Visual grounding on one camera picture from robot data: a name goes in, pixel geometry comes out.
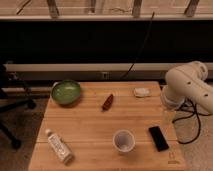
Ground black floor cable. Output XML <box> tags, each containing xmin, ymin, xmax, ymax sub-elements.
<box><xmin>172</xmin><ymin>98</ymin><xmax>213</xmax><ymax>145</ymax></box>

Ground green bowl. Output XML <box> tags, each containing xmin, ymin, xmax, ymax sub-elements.
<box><xmin>51</xmin><ymin>80</ymin><xmax>81</xmax><ymax>105</ymax></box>

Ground black office chair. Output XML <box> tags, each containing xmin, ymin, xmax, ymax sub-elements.
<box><xmin>0</xmin><ymin>64</ymin><xmax>36</xmax><ymax>150</ymax></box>

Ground black hanging cable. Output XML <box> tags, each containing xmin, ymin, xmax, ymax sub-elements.
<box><xmin>119</xmin><ymin>11</ymin><xmax>156</xmax><ymax>80</ymax></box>

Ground red chili pepper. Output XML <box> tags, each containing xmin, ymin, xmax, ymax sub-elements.
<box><xmin>102</xmin><ymin>94</ymin><xmax>114</xmax><ymax>111</ymax></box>

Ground black smartphone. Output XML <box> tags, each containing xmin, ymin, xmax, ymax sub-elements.
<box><xmin>149</xmin><ymin>126</ymin><xmax>169</xmax><ymax>152</ymax></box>

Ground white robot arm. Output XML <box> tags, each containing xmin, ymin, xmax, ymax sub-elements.
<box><xmin>160</xmin><ymin>61</ymin><xmax>213</xmax><ymax>114</ymax></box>

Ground white paper cup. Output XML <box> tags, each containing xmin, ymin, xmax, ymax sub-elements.
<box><xmin>112</xmin><ymin>130</ymin><xmax>135</xmax><ymax>154</ymax></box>

